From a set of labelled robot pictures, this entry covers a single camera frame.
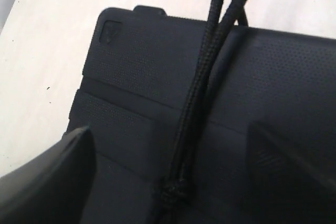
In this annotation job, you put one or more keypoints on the black plastic case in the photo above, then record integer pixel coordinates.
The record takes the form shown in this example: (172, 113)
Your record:
(137, 73)

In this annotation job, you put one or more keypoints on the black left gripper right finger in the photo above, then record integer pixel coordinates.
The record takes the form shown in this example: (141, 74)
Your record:
(290, 185)

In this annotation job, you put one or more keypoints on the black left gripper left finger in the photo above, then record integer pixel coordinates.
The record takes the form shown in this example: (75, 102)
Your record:
(54, 186)

